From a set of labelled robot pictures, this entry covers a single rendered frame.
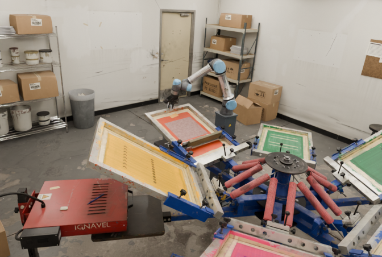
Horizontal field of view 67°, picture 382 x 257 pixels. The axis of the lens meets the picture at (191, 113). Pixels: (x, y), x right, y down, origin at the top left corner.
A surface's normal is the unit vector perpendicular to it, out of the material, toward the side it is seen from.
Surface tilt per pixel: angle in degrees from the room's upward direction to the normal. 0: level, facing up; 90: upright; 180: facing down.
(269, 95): 90
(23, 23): 89
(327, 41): 90
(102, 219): 0
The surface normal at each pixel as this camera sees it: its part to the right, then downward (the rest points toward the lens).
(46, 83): 0.62, 0.31
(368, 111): -0.76, 0.20
